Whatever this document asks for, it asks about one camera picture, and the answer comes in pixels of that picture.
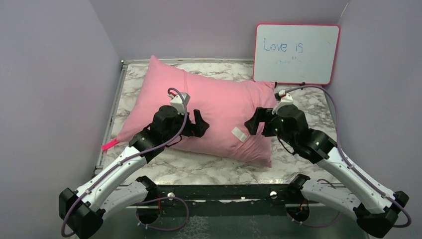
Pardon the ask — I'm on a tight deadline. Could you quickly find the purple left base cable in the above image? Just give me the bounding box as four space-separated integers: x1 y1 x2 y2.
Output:
135 194 191 232

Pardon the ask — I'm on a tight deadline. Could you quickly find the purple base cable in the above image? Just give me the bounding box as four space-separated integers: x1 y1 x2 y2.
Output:
135 194 191 232
286 204 341 228

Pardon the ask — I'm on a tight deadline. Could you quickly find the aluminium table frame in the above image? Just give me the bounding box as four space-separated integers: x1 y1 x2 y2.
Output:
103 59 260 186

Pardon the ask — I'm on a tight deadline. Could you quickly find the white care label tag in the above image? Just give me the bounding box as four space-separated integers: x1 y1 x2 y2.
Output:
231 127 248 143

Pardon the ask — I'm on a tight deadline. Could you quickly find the pink pillowcase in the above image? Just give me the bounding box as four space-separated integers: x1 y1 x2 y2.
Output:
116 56 277 167

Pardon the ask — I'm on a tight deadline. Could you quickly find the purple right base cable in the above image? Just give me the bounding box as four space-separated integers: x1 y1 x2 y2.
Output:
286 204 341 228

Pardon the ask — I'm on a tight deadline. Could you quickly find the pink marker pen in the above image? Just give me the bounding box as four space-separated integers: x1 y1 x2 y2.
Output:
101 138 120 151

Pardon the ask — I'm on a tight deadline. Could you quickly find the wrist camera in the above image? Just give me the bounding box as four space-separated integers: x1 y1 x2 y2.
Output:
272 90 294 115
168 93 191 115

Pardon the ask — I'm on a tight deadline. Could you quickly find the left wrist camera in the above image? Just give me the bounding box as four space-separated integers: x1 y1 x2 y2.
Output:
168 93 191 115

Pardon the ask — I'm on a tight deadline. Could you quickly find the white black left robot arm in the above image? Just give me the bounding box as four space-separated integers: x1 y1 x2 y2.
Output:
59 105 210 239

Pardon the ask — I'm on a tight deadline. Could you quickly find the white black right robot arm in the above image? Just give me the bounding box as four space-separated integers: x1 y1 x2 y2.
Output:
244 105 409 239

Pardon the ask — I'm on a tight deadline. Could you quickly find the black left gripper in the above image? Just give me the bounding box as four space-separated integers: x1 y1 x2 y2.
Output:
163 108 209 143

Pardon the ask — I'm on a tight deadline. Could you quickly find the pink-framed whiteboard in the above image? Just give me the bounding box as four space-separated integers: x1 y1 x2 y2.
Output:
253 23 340 85

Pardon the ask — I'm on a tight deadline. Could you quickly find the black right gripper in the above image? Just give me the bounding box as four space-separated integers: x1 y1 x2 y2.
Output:
245 106 295 146

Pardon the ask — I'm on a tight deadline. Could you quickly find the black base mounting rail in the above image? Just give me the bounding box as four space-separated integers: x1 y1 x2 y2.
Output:
134 184 305 217

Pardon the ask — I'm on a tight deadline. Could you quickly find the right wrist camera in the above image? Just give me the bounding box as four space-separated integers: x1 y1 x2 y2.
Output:
272 90 294 115

